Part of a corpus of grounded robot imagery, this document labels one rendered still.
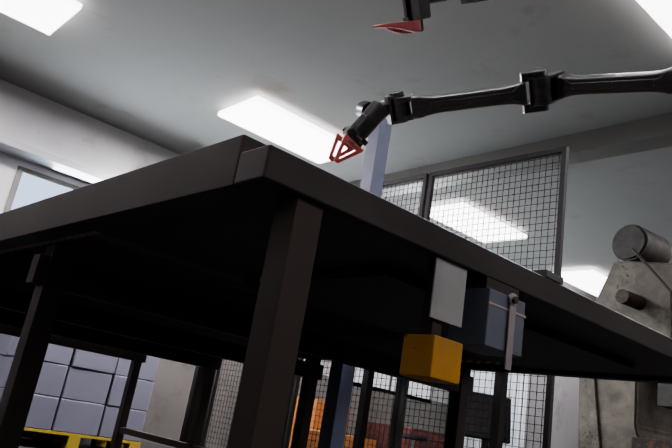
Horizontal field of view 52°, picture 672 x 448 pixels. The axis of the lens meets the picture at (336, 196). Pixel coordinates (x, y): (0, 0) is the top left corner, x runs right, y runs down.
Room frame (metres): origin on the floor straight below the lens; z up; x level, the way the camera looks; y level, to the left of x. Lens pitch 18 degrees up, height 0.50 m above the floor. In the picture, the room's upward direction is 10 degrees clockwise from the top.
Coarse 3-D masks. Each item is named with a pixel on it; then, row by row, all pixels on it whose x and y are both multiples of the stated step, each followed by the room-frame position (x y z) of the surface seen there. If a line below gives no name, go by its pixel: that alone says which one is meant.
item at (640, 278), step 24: (624, 240) 5.28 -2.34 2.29; (648, 240) 5.14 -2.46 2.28; (624, 264) 5.23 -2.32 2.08; (648, 264) 5.00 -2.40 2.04; (624, 288) 5.22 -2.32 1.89; (648, 288) 5.06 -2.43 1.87; (624, 312) 5.22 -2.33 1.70; (648, 312) 5.06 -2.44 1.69; (600, 384) 5.37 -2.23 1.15; (624, 384) 5.20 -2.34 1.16; (648, 384) 5.20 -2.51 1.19; (600, 408) 5.36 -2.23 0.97; (624, 408) 5.20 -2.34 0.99; (648, 408) 5.20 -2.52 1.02; (600, 432) 5.36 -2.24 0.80; (624, 432) 5.19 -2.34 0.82; (648, 432) 5.19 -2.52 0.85
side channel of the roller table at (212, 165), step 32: (192, 160) 1.22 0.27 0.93; (224, 160) 1.14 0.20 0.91; (96, 192) 1.54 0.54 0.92; (128, 192) 1.40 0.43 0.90; (160, 192) 1.29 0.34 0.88; (192, 192) 1.20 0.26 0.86; (224, 192) 1.15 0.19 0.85; (0, 224) 2.03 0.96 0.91; (32, 224) 1.82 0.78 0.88; (64, 224) 1.64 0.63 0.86; (96, 224) 1.57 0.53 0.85
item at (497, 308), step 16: (480, 288) 1.43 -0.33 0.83; (496, 288) 1.45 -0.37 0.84; (512, 288) 1.49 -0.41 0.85; (464, 304) 1.46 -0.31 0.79; (480, 304) 1.43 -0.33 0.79; (496, 304) 1.43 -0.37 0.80; (512, 304) 1.45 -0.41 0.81; (464, 320) 1.45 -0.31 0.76; (480, 320) 1.42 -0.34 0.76; (496, 320) 1.43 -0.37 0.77; (512, 320) 1.46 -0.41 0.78; (448, 336) 1.48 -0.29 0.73; (464, 336) 1.45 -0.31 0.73; (480, 336) 1.42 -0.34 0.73; (496, 336) 1.43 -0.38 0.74; (512, 336) 1.46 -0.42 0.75; (480, 352) 1.53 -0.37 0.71; (496, 352) 1.48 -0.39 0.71; (512, 352) 1.47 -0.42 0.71
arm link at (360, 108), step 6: (384, 96) 1.76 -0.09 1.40; (390, 96) 1.74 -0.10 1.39; (396, 96) 1.74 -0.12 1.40; (402, 96) 1.75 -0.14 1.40; (360, 102) 1.83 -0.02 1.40; (366, 102) 1.80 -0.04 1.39; (384, 102) 1.78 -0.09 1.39; (390, 102) 1.75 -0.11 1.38; (360, 108) 1.81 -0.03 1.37; (390, 108) 1.76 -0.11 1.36; (360, 114) 1.82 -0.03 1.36; (390, 114) 1.77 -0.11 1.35; (390, 120) 1.78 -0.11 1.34
